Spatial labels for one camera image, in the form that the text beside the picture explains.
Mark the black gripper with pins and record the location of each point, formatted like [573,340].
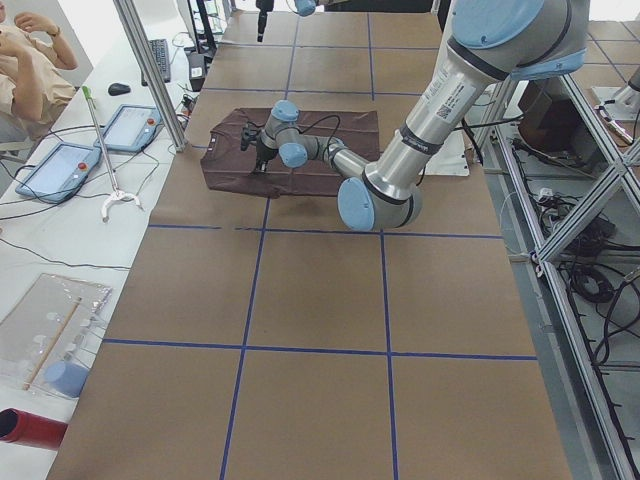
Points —
[263,153]
[262,17]

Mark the dark brown t-shirt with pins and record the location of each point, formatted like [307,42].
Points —
[230,157]

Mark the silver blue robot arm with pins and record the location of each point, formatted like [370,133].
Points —
[301,8]
[488,42]

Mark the black keyboard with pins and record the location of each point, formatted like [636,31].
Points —
[160,51]

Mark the blue teach pendant far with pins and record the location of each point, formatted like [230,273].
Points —
[131,128]

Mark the blue teach pendant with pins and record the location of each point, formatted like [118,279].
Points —
[131,128]
[60,174]

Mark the white reacher grabber tool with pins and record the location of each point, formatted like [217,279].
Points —
[117,194]

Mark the black computer mouse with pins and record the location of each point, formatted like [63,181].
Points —
[117,89]

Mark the blue teach pendant near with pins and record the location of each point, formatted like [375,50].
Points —
[60,174]

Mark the wooden stick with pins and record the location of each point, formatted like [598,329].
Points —
[50,346]

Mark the person in beige shirt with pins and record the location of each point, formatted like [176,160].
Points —
[34,94]

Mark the clear plastic bag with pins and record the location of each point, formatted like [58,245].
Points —
[29,326]

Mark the red cylinder tube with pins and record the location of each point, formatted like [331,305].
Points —
[28,429]

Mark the aluminium frame post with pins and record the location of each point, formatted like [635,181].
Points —
[139,44]

